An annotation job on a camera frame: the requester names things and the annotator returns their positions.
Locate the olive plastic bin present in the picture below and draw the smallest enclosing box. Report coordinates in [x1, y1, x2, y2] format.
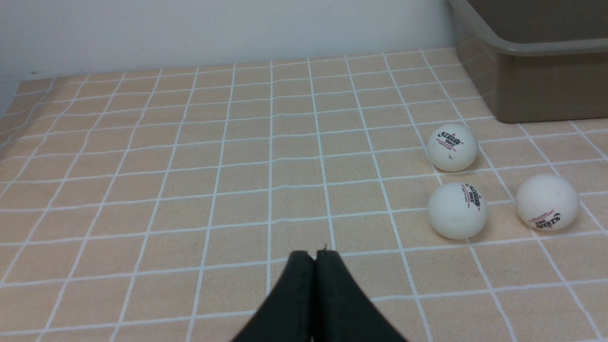
[448, 0, 608, 124]

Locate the checkered beige tablecloth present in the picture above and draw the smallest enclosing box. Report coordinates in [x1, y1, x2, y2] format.
[0, 48, 607, 342]

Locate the white ball lower left plain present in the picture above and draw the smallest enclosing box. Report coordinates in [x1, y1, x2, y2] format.
[515, 174, 580, 231]

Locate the white ball upper left group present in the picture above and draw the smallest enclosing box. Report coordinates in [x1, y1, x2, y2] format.
[427, 123, 479, 172]

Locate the white ball lower left logo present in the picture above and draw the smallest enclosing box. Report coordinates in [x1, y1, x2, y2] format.
[427, 182, 489, 240]

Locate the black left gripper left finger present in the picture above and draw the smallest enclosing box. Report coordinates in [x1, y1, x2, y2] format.
[232, 251, 315, 342]

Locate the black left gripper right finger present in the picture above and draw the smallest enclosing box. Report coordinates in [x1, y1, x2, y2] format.
[311, 250, 407, 342]

